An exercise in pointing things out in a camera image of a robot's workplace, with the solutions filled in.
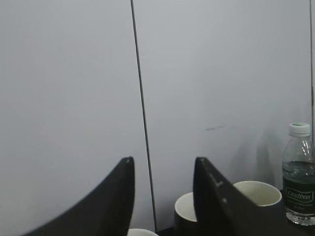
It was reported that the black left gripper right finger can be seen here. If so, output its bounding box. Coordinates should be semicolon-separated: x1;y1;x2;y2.
193;157;285;236

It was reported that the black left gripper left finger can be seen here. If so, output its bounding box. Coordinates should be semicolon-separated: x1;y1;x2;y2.
27;157;135;236

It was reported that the white ceramic mug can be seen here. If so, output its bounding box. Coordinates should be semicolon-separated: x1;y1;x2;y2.
127;229;158;236

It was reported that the Cestbon clear water bottle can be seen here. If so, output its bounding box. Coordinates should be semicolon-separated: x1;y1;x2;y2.
282;123;315;226

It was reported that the black ceramic mug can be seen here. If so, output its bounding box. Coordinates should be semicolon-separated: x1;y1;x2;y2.
174;192;200;236

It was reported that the grey ceramic mug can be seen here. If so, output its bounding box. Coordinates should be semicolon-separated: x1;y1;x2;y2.
228;181;295;236

